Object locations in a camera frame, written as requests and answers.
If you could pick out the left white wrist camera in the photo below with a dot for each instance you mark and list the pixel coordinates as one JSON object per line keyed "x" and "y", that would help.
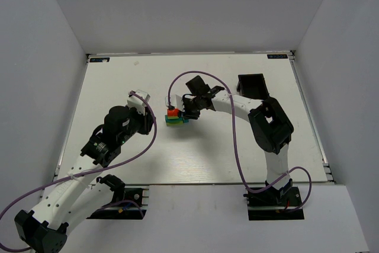
{"x": 138, "y": 99}

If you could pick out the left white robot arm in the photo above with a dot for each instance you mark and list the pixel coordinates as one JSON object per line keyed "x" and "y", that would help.
{"x": 46, "y": 227}

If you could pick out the left blue corner label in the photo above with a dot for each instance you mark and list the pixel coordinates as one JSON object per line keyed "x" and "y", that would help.
{"x": 99, "y": 59}

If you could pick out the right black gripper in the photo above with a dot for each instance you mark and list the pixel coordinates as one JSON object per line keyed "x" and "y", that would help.
{"x": 191, "y": 106}

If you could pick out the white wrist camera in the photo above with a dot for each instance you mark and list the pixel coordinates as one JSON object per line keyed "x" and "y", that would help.
{"x": 138, "y": 99}
{"x": 175, "y": 101}

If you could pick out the black plastic bin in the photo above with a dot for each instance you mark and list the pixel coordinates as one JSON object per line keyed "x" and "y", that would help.
{"x": 252, "y": 86}

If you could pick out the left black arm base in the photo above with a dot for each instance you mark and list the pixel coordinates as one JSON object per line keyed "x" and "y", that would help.
{"x": 126, "y": 202}

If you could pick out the blue corner label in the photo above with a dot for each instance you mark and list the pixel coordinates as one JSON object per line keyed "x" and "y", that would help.
{"x": 99, "y": 59}
{"x": 277, "y": 56}

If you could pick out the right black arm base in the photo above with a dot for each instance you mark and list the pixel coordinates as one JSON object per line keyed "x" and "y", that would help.
{"x": 265, "y": 207}

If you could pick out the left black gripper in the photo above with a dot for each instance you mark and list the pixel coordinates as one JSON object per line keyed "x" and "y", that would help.
{"x": 147, "y": 119}

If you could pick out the red cube block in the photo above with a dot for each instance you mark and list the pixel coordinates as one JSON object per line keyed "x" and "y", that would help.
{"x": 173, "y": 113}

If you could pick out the right blue corner label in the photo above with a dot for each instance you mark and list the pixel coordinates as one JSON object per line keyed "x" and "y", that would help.
{"x": 277, "y": 56}

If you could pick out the teal arch block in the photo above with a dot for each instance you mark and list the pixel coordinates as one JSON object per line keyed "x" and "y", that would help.
{"x": 167, "y": 119}

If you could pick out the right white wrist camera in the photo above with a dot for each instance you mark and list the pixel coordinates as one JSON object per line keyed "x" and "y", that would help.
{"x": 175, "y": 101}

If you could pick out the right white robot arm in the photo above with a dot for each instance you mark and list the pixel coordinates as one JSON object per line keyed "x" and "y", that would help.
{"x": 270, "y": 125}

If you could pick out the lime green arch block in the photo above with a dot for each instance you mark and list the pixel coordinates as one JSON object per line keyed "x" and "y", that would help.
{"x": 174, "y": 123}

